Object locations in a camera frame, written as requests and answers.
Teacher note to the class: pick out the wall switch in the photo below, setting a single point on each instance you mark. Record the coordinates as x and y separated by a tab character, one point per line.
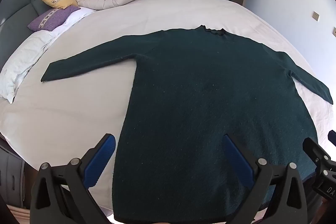
316	16
334	32

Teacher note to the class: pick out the purple patterned pillow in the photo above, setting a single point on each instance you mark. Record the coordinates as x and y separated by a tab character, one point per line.
52	18

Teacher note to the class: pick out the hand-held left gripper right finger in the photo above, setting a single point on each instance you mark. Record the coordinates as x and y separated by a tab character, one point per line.
240	161

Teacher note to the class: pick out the grey upholstered headboard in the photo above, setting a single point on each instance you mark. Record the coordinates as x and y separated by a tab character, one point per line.
18	6

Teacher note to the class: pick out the dark nightstand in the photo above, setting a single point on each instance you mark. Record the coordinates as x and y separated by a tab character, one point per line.
13	174

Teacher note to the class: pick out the bed with white sheet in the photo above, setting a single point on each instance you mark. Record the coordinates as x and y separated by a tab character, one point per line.
157	11

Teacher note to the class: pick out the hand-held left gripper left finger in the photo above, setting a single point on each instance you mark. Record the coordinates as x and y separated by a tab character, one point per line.
101	161

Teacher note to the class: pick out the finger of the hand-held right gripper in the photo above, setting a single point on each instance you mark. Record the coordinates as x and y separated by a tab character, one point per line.
316	151
332	138

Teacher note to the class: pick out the dark green sweater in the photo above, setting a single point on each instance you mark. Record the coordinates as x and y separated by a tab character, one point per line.
210	108

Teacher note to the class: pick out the white pillow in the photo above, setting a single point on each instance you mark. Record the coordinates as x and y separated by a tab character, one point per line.
78	15
23	61

